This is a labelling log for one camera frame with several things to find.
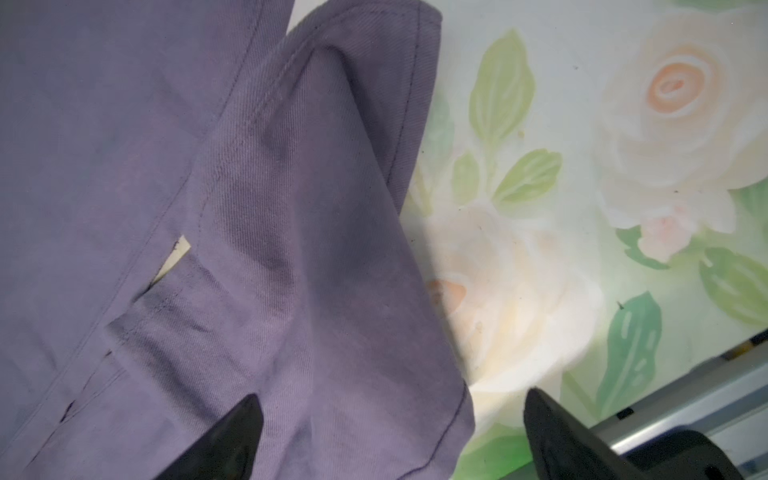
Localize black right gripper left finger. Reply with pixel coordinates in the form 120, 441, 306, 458
155, 393, 264, 480

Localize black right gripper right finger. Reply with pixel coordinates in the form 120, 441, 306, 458
523, 388, 646, 480

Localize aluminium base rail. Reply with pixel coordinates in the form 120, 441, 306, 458
503, 335, 768, 480

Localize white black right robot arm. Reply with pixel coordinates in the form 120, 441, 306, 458
157, 388, 743, 479

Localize purple trousers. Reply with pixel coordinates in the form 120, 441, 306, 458
1, 1, 474, 479

